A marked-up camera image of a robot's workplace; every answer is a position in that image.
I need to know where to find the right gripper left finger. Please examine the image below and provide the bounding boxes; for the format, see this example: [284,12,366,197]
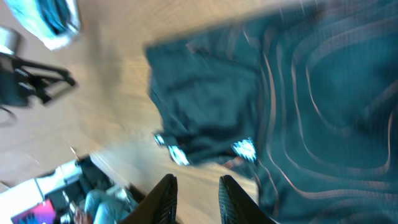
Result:
[120,174,178,224]

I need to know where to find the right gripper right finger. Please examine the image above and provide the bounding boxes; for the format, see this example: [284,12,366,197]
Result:
[218,175,275,224]

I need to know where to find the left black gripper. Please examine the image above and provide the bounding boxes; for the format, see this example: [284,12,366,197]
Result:
[1,53,77,107]

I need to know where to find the black cycling jersey orange lines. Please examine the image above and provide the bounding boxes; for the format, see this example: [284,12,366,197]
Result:
[146,1,397,223]

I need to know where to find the person in blue jeans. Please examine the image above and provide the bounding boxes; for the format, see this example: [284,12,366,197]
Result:
[74,189,139,224]

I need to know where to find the folded white cloth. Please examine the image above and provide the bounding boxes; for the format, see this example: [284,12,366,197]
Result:
[4,0,82,52]

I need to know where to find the folded blue jeans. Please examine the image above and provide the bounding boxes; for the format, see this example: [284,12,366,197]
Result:
[5,0,71,39]

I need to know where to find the laptop with pink screen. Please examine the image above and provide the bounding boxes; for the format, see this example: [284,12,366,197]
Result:
[11,199,56,224]

